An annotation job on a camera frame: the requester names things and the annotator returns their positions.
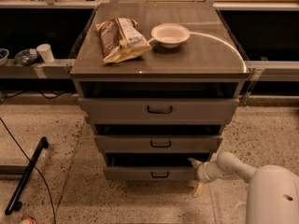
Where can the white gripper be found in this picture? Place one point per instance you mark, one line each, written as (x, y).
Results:
(203, 173)

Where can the grey bottom drawer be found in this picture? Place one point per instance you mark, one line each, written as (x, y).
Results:
(152, 166)

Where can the grey drawer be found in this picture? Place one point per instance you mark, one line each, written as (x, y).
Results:
(158, 110)
(152, 166)
(157, 144)

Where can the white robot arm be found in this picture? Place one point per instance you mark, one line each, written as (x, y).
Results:
(273, 193)

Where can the grey middle drawer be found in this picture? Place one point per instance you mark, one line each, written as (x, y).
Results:
(157, 144)

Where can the grey drawer cabinet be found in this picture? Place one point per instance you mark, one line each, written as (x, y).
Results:
(206, 66)

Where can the grey top drawer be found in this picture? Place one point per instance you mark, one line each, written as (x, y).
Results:
(158, 110)

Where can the white paper bowl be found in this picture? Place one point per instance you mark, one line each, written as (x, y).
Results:
(170, 35)

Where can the brown chip bag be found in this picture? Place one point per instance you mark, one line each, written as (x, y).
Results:
(120, 41)

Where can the red white object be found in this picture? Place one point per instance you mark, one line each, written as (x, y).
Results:
(28, 220)

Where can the black metal bar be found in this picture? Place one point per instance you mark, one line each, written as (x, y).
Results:
(15, 204)

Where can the white paper cup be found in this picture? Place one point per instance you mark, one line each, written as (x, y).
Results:
(45, 52)

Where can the dark blue bowl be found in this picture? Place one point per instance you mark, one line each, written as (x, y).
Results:
(27, 57)

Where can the blue white bowl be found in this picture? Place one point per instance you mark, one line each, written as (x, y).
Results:
(3, 56)

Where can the grey metal shelf rail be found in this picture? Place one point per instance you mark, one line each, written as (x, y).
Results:
(59, 69)

